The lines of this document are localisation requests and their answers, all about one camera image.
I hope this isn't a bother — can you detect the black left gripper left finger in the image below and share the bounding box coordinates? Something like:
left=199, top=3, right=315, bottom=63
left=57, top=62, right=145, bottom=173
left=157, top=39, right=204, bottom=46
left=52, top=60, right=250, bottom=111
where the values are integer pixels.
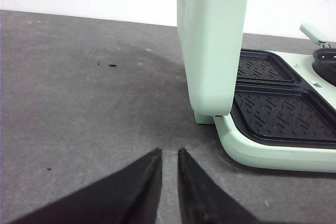
left=14, top=148, right=162, bottom=223

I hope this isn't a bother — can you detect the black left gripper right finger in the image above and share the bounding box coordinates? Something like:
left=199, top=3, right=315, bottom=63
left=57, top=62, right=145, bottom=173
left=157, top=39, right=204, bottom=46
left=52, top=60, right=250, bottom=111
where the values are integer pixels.
left=178, top=148, right=259, bottom=223

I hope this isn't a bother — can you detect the mint green sandwich maker lid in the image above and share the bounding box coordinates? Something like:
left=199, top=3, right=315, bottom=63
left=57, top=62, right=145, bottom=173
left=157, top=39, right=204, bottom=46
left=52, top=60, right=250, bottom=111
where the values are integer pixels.
left=177, top=0, right=247, bottom=116

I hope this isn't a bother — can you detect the mint green breakfast maker base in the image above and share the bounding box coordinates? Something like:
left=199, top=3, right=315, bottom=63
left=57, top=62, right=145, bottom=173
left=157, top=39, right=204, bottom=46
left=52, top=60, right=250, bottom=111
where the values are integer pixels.
left=194, top=48, right=336, bottom=174

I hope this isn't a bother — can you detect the black frying pan green handle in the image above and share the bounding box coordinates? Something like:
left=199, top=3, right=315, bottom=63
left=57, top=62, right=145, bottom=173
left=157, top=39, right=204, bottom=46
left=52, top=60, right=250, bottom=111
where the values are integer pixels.
left=299, top=23, right=335, bottom=86

